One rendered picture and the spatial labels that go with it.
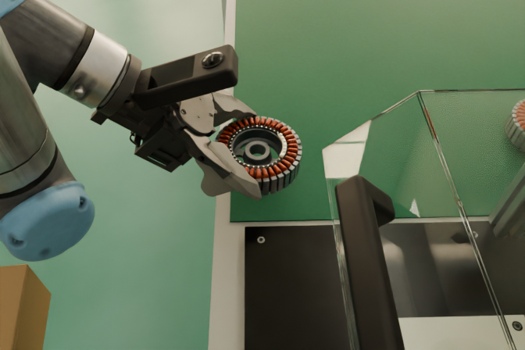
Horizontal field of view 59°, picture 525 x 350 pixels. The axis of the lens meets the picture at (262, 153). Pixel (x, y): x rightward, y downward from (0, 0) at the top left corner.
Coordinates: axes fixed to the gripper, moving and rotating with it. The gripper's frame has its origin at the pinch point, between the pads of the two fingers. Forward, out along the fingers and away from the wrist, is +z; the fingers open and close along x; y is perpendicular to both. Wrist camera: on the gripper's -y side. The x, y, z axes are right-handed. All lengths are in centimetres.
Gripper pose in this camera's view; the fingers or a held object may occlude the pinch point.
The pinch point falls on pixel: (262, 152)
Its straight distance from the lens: 58.9
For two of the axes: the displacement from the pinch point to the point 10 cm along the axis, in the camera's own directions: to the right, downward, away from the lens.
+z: 7.3, 4.4, 5.2
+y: -6.8, 5.0, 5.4
